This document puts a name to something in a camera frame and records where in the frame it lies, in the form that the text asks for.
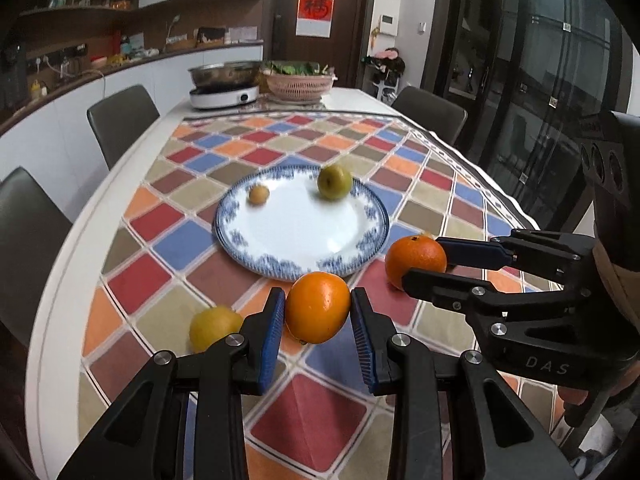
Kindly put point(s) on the near left dark chair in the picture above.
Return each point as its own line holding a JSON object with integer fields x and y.
{"x": 33, "y": 231}

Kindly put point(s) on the green pear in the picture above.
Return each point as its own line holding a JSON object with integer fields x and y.
{"x": 334, "y": 182}

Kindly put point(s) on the white induction cooker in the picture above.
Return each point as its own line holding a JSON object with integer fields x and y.
{"x": 210, "y": 99}

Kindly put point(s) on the red fu door poster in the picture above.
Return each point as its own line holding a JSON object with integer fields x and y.
{"x": 314, "y": 18}

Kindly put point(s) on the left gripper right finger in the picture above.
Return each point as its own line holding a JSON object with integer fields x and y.
{"x": 452, "y": 413}

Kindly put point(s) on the black water dispenser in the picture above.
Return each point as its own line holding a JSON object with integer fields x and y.
{"x": 14, "y": 87}

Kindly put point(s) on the yellow pear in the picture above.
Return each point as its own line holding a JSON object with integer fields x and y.
{"x": 211, "y": 325}

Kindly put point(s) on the white wall intercom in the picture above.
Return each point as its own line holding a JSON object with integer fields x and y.
{"x": 388, "y": 25}

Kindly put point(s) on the steel pan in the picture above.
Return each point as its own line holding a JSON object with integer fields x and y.
{"x": 224, "y": 76}

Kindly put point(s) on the far left dark chair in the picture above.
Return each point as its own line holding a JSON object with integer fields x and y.
{"x": 120, "y": 119}

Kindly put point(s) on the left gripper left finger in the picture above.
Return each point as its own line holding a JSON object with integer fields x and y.
{"x": 143, "y": 432}

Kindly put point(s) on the brown kiwi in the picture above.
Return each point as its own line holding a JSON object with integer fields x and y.
{"x": 258, "y": 195}

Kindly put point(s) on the orange tangerine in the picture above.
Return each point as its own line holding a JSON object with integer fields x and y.
{"x": 413, "y": 252}

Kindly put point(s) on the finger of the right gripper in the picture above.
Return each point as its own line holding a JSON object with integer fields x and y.
{"x": 475, "y": 254}
{"x": 449, "y": 291}

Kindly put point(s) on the smooth orange persimmon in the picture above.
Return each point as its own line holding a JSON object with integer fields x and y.
{"x": 316, "y": 307}

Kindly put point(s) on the pink basket with greens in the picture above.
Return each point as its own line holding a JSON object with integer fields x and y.
{"x": 298, "y": 82}

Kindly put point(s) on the person right hand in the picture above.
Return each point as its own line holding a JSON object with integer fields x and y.
{"x": 572, "y": 396}

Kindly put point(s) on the blue white porcelain plate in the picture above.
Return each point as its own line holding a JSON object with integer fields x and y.
{"x": 298, "y": 231}

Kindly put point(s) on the right dark chair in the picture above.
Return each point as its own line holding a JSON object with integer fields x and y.
{"x": 431, "y": 112}

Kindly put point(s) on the dark wooden door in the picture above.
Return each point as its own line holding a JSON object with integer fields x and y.
{"x": 332, "y": 33}

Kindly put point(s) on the stroller with pink toy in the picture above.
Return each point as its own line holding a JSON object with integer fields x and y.
{"x": 382, "y": 74}

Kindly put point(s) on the dark chair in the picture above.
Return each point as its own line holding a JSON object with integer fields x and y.
{"x": 33, "y": 231}
{"x": 431, "y": 112}
{"x": 120, "y": 119}

